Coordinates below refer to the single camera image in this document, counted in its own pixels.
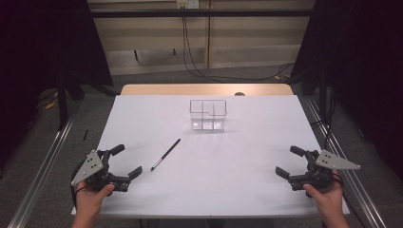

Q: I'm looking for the aluminium floor rail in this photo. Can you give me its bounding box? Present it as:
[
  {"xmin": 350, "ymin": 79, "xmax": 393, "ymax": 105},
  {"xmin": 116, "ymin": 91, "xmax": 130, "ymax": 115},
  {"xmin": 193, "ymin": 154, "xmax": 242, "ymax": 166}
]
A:
[
  {"xmin": 303, "ymin": 94, "xmax": 388, "ymax": 228},
  {"xmin": 7, "ymin": 100, "xmax": 81, "ymax": 228}
]

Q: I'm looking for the white wall socket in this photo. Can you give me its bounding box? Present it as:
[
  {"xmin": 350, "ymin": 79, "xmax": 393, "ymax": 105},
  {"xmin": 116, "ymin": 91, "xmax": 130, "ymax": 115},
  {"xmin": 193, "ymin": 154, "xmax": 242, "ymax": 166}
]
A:
[{"xmin": 176, "ymin": 0, "xmax": 201, "ymax": 10}]

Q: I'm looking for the clear acrylic pen holder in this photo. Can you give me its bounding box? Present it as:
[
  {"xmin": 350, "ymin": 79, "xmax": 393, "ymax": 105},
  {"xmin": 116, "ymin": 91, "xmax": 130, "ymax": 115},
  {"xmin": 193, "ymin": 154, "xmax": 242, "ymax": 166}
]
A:
[{"xmin": 189, "ymin": 99, "xmax": 229, "ymax": 132}]

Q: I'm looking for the black metal stand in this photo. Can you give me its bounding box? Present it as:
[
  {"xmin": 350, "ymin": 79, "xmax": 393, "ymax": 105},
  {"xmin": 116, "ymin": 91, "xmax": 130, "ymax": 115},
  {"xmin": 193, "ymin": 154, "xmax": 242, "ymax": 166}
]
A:
[{"xmin": 56, "ymin": 71, "xmax": 69, "ymax": 132}]

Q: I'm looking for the wooden table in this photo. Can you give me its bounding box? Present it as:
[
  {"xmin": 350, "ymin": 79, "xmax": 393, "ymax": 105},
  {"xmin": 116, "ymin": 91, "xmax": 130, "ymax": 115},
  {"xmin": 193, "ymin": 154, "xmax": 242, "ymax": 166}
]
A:
[{"xmin": 120, "ymin": 83, "xmax": 295, "ymax": 97}]

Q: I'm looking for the white table cover sheet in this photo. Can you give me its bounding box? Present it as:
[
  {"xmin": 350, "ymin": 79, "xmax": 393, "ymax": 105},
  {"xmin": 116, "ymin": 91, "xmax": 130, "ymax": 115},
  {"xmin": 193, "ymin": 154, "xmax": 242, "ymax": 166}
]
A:
[{"xmin": 70, "ymin": 94, "xmax": 351, "ymax": 220}]

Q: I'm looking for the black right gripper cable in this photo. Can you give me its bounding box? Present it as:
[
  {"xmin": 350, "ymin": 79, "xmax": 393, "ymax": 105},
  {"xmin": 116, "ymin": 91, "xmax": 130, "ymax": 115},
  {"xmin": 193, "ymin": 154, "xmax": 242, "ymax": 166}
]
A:
[{"xmin": 331, "ymin": 171, "xmax": 345, "ymax": 188}]

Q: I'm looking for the black pen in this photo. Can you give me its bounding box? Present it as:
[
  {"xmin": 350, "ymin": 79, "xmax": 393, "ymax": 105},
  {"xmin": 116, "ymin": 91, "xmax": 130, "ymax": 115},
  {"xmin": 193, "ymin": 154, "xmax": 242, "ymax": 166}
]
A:
[{"xmin": 149, "ymin": 138, "xmax": 182, "ymax": 173}]

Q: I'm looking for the person's right hand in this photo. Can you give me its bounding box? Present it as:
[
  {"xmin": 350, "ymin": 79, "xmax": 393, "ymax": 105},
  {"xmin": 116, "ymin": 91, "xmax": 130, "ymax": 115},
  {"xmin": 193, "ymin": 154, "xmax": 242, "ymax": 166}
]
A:
[{"xmin": 302, "ymin": 169, "xmax": 345, "ymax": 219}]

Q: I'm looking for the black floor cable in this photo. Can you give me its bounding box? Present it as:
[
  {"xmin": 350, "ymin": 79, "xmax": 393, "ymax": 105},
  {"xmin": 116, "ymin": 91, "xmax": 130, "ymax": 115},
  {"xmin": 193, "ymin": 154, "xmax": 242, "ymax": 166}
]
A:
[{"xmin": 312, "ymin": 91, "xmax": 337, "ymax": 151}]

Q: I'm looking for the black horizontal bar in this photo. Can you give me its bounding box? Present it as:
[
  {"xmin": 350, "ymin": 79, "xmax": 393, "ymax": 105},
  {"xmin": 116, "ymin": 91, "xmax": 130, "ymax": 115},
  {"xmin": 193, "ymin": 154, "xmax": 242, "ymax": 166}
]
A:
[{"xmin": 89, "ymin": 9, "xmax": 316, "ymax": 19}]

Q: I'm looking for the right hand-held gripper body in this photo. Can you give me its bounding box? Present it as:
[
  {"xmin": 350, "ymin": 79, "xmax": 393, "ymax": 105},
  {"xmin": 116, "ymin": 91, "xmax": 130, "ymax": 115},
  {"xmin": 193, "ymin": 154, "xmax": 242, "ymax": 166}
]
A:
[{"xmin": 289, "ymin": 149, "xmax": 362, "ymax": 193}]

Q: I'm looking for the black curtain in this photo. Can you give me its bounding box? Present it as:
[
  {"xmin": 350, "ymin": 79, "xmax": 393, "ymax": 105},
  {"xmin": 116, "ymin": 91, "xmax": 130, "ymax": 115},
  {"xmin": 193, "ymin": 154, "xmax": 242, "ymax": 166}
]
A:
[
  {"xmin": 289, "ymin": 0, "xmax": 403, "ymax": 182},
  {"xmin": 0, "ymin": 0, "xmax": 114, "ymax": 170}
]

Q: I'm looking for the black wall cable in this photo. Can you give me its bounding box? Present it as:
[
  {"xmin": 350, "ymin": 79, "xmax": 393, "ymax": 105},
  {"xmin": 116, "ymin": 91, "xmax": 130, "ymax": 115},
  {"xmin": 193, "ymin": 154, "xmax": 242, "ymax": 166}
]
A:
[{"xmin": 181, "ymin": 16, "xmax": 297, "ymax": 83}]

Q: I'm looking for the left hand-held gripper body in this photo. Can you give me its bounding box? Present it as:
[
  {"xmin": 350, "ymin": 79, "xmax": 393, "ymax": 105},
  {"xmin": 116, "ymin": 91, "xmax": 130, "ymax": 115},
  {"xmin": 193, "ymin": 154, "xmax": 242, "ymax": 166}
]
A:
[{"xmin": 70, "ymin": 149, "xmax": 131, "ymax": 194}]

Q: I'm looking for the person's left hand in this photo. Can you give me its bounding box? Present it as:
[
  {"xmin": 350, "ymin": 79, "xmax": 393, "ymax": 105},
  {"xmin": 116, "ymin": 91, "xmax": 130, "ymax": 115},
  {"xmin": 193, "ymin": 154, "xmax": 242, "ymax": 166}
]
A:
[{"xmin": 75, "ymin": 181, "xmax": 116, "ymax": 219}]

